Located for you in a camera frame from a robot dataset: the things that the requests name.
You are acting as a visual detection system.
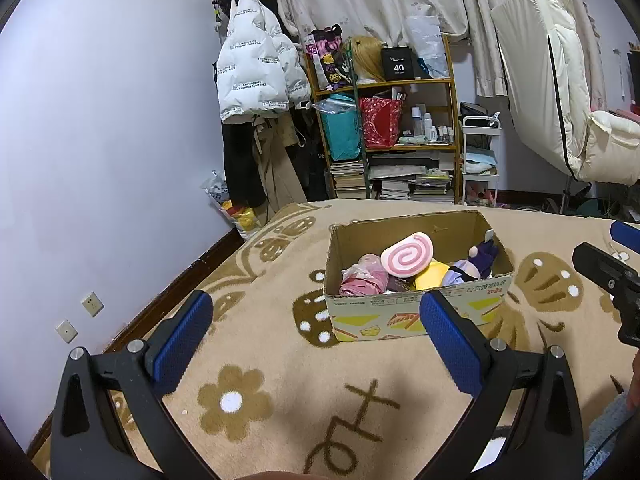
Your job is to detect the yellow plush toy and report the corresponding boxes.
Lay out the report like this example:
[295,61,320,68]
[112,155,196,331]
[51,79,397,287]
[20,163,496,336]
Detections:
[414,259,451,291]

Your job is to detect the pink plush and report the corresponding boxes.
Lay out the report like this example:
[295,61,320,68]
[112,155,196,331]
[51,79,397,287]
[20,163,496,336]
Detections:
[339,253,390,296]

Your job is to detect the beige trousers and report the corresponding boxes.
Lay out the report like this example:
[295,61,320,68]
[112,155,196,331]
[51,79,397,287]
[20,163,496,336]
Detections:
[252,112,308,213]

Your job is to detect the pink swirl plush cushion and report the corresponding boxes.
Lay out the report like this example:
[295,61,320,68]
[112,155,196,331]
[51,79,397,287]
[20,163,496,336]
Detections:
[380,232,435,278]

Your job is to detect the blonde wig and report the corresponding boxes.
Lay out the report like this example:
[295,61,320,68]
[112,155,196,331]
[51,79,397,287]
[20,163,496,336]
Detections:
[350,35,387,84]

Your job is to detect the red gift bag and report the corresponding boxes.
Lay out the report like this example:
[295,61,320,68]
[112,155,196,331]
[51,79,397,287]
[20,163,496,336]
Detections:
[359,96,405,150]

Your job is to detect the row of cosmetic bottles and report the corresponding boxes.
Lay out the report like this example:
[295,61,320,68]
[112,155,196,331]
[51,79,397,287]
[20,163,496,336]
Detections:
[410,105,457,144]

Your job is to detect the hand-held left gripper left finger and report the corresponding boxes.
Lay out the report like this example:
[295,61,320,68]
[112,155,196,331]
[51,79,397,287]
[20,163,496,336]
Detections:
[50,290,216,480]

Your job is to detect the pink and black bag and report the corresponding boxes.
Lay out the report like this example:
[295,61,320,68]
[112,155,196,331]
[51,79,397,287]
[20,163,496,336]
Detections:
[306,24,354,91]

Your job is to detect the printed cardboard box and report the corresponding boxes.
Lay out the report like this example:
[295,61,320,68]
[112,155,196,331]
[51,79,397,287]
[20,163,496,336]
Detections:
[324,209,516,343]

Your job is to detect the beige patterned rug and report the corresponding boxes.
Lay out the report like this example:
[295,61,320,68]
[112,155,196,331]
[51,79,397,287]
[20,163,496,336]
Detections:
[30,199,640,480]

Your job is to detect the black trousers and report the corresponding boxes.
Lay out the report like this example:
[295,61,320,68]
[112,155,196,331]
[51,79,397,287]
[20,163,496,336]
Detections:
[221,120,268,209]

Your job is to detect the black gift box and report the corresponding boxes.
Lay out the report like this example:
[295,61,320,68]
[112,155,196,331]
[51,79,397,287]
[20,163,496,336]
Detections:
[381,46,417,81]

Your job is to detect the stack of books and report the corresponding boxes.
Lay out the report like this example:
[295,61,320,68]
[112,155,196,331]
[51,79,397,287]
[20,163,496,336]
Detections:
[327,152,456,204]

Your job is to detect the purple plush doll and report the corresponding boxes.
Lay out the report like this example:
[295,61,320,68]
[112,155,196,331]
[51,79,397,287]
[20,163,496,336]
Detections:
[442,240,501,288]

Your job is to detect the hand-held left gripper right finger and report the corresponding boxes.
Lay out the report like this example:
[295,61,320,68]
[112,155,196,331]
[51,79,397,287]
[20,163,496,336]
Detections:
[419,289,586,480]

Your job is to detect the white trolley cart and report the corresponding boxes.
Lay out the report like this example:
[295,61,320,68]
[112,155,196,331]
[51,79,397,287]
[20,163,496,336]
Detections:
[457,102,502,206]

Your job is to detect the clear plastic bag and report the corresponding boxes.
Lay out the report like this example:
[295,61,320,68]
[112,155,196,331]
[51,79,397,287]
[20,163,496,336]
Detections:
[402,14,449,79]

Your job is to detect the white padded chair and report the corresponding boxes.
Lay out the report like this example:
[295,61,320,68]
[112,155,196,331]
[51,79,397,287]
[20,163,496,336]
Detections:
[491,0,640,186]

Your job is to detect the yellow frame storage shelf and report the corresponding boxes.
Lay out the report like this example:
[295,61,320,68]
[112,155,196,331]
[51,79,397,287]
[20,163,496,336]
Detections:
[305,35,461,204]

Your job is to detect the teal shopping bag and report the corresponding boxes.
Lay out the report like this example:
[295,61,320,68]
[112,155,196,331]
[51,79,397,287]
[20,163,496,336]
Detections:
[317,105,362,162]

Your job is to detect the white puffer jacket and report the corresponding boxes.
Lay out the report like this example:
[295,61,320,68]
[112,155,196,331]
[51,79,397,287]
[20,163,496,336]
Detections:
[218,0,311,126]

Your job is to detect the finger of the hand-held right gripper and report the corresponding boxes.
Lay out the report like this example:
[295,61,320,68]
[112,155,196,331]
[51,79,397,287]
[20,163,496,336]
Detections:
[610,220,640,253]

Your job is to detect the plastic bag of toys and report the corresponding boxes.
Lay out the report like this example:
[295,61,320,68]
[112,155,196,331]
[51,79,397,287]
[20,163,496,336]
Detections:
[201,170,261,239]

